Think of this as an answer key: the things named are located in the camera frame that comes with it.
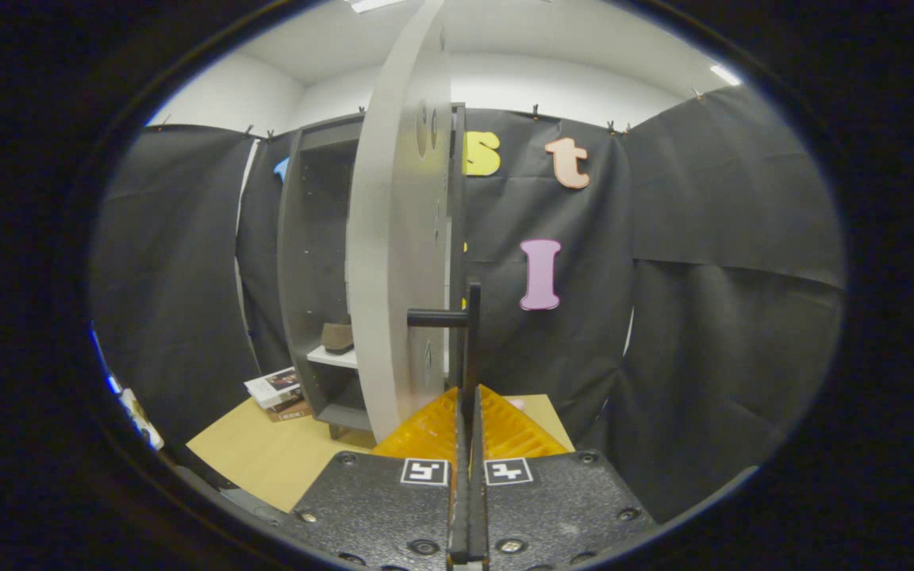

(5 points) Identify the brown fuzzy shoe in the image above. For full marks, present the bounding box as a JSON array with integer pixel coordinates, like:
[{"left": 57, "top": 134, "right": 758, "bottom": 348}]
[{"left": 321, "top": 320, "right": 355, "bottom": 355}]

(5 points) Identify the white shoe cabinet door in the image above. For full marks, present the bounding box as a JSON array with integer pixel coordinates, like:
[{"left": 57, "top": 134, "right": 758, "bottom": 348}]
[{"left": 344, "top": 0, "right": 482, "bottom": 445}]

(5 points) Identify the black backdrop cloth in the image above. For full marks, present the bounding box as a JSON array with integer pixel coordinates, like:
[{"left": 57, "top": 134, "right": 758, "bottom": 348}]
[{"left": 92, "top": 83, "right": 847, "bottom": 524}]

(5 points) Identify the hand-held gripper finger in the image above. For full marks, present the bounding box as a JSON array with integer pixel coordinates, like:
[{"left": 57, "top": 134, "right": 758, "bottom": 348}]
[
  {"left": 470, "top": 386, "right": 658, "bottom": 571},
  {"left": 286, "top": 386, "right": 471, "bottom": 571}
]

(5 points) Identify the grey shoe cabinet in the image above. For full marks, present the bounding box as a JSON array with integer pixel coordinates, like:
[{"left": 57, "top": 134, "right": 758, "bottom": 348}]
[{"left": 277, "top": 103, "right": 470, "bottom": 441}]

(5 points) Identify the stack of books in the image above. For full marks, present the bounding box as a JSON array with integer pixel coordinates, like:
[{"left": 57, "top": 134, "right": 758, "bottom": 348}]
[{"left": 244, "top": 366, "right": 313, "bottom": 423}]

